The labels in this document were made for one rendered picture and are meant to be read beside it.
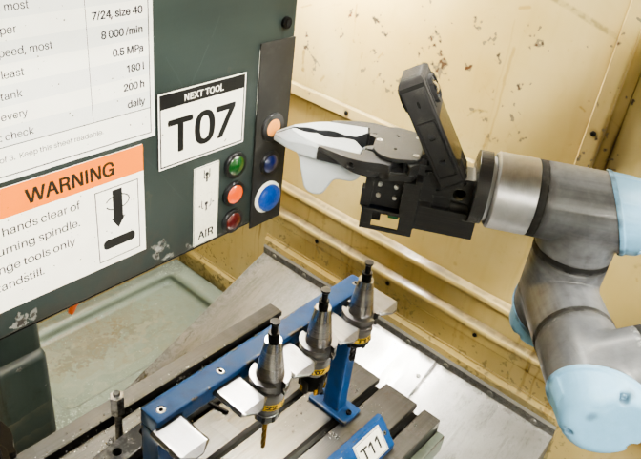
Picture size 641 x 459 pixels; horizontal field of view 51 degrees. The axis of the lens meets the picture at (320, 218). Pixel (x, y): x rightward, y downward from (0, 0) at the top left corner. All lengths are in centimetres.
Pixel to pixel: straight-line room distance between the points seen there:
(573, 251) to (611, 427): 16
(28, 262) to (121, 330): 152
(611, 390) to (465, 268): 94
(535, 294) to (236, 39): 37
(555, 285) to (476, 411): 96
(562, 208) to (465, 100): 74
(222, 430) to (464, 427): 55
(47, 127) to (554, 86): 95
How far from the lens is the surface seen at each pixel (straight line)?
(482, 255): 147
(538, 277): 70
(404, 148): 65
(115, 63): 53
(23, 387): 163
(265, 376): 102
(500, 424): 161
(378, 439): 136
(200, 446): 96
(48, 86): 51
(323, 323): 106
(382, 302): 121
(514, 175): 64
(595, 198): 66
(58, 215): 56
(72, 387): 193
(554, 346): 64
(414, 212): 65
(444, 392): 164
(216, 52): 59
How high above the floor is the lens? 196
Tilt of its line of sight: 32 degrees down
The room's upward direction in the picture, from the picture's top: 8 degrees clockwise
